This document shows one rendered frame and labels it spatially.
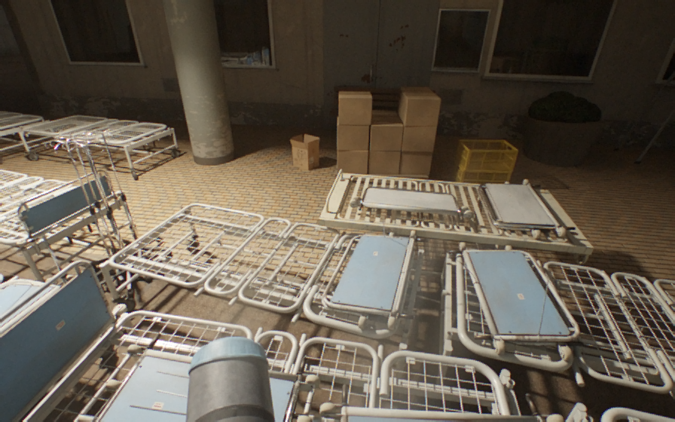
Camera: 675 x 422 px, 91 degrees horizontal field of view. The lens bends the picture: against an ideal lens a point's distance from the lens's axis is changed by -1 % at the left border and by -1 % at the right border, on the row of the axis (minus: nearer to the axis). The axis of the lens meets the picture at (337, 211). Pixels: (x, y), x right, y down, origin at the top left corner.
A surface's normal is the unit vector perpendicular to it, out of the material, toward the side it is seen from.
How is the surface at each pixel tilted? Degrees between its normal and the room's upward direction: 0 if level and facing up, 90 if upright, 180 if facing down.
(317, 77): 90
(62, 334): 91
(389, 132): 90
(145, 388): 5
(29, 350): 91
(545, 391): 0
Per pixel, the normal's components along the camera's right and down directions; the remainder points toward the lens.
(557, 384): 0.01, -0.87
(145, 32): -0.16, 0.48
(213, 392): -0.19, -0.83
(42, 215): 0.95, 0.16
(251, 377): 0.60, -0.76
